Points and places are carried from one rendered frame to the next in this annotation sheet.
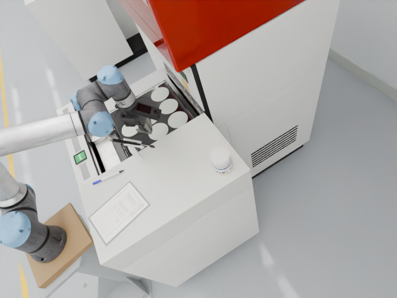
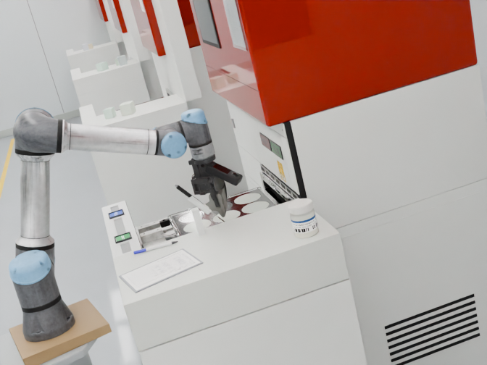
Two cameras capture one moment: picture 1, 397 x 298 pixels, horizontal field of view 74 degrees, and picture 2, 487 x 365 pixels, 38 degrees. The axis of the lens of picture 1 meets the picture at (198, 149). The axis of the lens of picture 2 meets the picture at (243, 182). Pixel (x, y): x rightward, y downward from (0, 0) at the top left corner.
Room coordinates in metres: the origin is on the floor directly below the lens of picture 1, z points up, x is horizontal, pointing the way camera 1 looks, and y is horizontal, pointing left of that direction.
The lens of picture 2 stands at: (-1.36, 0.12, 1.78)
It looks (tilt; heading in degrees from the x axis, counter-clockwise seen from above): 19 degrees down; 359
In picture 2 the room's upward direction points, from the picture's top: 14 degrees counter-clockwise
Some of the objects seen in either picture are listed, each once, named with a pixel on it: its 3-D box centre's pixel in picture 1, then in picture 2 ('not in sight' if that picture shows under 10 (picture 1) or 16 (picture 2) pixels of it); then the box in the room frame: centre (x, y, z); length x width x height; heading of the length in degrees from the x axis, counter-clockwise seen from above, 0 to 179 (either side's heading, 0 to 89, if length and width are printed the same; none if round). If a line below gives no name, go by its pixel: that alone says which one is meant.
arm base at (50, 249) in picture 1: (42, 240); (45, 313); (0.54, 0.74, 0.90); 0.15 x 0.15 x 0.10
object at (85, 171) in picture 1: (83, 146); (125, 244); (0.95, 0.53, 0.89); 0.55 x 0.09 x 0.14; 9
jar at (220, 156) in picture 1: (221, 161); (303, 218); (0.48, -0.06, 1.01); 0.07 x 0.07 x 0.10
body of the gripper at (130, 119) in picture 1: (132, 111); (206, 174); (0.80, 0.18, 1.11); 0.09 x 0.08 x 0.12; 63
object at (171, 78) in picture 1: (184, 94); (280, 198); (0.99, -0.05, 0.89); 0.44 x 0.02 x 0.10; 9
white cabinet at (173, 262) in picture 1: (169, 181); (236, 355); (0.85, 0.25, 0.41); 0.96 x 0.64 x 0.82; 9
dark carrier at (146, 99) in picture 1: (150, 117); (226, 216); (0.94, 0.16, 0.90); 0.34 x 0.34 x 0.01; 9
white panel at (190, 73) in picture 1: (165, 57); (263, 153); (1.17, -0.03, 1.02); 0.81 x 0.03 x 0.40; 9
